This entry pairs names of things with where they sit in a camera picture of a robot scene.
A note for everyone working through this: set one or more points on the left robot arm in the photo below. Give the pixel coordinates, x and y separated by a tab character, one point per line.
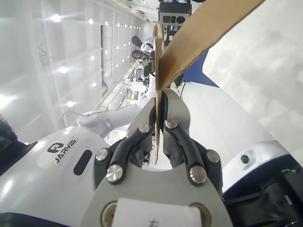
113	116

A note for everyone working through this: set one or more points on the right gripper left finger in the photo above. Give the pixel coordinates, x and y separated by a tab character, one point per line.
123	150

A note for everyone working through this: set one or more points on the robot body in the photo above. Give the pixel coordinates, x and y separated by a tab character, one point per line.
35	178

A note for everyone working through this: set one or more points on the blue partition panel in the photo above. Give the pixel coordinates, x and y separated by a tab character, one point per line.
198	72

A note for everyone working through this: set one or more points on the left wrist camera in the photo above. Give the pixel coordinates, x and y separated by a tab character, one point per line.
174	10

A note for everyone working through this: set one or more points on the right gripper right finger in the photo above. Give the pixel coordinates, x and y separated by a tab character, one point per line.
182	142

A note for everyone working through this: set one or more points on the small brown carton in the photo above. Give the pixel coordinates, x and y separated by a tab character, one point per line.
189	36

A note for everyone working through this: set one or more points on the person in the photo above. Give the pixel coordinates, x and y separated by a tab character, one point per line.
136	40
136	54

